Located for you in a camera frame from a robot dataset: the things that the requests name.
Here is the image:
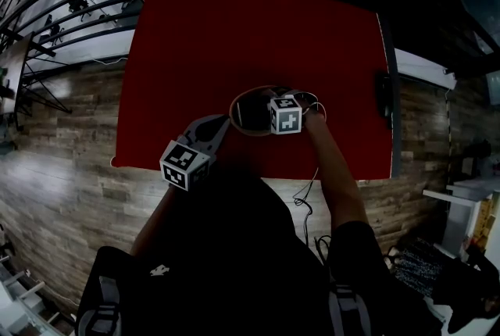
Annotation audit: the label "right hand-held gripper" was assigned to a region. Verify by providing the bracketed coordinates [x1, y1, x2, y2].
[269, 91, 314, 135]

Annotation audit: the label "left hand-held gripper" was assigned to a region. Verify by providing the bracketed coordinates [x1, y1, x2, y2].
[159, 114, 232, 191]

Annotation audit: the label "beige woven bowl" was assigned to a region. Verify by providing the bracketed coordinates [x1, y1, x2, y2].
[229, 85, 314, 138]

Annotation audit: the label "small black box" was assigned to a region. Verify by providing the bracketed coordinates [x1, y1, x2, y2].
[236, 91, 273, 129]

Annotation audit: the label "person's right forearm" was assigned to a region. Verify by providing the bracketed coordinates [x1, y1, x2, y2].
[302, 109, 370, 231]

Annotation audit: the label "person's left forearm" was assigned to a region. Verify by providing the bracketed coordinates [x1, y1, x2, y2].
[130, 184, 177, 256]

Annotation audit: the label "red tablecloth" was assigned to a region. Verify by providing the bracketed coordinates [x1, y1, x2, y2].
[110, 0, 394, 181]

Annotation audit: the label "black object on table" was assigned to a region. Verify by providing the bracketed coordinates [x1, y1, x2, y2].
[374, 70, 394, 130]

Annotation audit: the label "red covered table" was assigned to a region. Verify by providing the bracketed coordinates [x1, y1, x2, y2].
[110, 0, 403, 181]

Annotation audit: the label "person's black shirt torso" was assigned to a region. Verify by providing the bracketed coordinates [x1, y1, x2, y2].
[73, 166, 442, 336]

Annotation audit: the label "white side table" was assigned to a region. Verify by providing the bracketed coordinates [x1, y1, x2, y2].
[421, 176, 500, 258]

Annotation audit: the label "wooden board on tripod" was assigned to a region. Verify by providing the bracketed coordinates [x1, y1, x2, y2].
[0, 31, 73, 133]

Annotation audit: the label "yellow items on side table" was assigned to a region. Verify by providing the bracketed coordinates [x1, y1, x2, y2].
[472, 197, 499, 250]

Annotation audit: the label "white wooden rack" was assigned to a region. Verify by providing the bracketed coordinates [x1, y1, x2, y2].
[0, 256, 76, 336]

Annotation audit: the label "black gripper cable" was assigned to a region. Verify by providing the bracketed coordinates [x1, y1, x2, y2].
[292, 91, 333, 265]

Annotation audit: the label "white floor cable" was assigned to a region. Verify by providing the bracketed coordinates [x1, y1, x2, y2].
[91, 55, 130, 66]

